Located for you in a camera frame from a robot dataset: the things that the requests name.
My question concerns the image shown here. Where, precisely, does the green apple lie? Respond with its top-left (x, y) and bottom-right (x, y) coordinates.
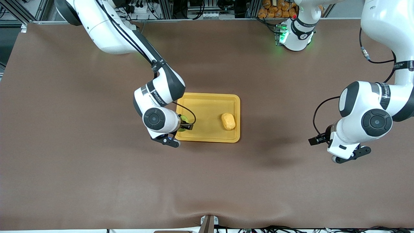
top-left (177, 114), bottom-right (191, 132)

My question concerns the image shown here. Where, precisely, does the yellow potato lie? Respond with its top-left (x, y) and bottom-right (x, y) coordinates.
top-left (221, 112), bottom-right (236, 130)

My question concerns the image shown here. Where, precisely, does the yellow plastic tray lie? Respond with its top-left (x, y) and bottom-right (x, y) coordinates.
top-left (175, 93), bottom-right (241, 143)

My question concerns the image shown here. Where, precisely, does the brown table mat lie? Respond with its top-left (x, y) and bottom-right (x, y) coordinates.
top-left (0, 19), bottom-right (414, 231)

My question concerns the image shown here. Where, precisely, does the metal table edge clamp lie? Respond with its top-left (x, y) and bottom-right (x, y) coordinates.
top-left (200, 215), bottom-right (219, 233)

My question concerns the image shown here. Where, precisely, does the white power strip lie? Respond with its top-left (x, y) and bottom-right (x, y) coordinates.
top-left (126, 3), bottom-right (152, 13)

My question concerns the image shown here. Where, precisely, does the orange snack packages pile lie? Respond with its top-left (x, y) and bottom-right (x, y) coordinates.
top-left (258, 0), bottom-right (298, 18)

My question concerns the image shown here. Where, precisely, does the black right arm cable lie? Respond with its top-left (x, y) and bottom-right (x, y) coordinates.
top-left (95, 0), bottom-right (197, 127)

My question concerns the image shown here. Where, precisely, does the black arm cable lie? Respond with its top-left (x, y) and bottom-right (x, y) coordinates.
top-left (312, 28), bottom-right (397, 139)
top-left (95, 0), bottom-right (197, 127)

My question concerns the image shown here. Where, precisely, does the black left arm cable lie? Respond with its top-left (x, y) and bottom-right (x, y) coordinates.
top-left (312, 28), bottom-right (397, 139)

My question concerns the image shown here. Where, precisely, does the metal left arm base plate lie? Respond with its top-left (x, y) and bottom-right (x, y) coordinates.
top-left (275, 23), bottom-right (285, 46)

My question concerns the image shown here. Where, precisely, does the aluminium frame profile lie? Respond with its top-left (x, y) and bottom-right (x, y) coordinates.
top-left (0, 0), bottom-right (55, 33)

